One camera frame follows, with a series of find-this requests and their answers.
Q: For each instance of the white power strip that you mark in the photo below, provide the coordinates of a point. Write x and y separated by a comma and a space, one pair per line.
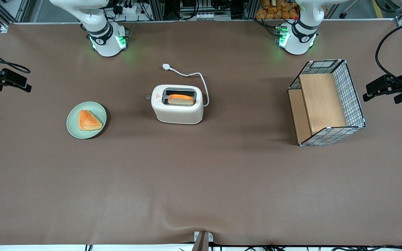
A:
127, 7

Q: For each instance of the white two-slot toaster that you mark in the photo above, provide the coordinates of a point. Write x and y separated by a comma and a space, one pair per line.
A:
178, 113

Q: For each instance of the bag of bread rolls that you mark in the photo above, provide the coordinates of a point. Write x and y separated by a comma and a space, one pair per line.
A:
277, 9

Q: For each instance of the pale green round plate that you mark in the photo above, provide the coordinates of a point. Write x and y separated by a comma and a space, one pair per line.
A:
73, 122

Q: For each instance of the toast bread slice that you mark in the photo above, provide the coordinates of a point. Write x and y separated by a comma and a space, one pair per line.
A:
180, 100

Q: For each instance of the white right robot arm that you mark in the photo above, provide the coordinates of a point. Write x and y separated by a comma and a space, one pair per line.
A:
99, 35

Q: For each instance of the orange triangular pastry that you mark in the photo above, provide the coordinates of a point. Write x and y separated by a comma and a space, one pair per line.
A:
88, 121

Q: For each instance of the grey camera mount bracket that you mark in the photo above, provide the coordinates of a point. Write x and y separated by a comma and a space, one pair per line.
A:
203, 241

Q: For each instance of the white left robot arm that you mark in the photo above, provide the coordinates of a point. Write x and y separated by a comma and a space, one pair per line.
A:
300, 35

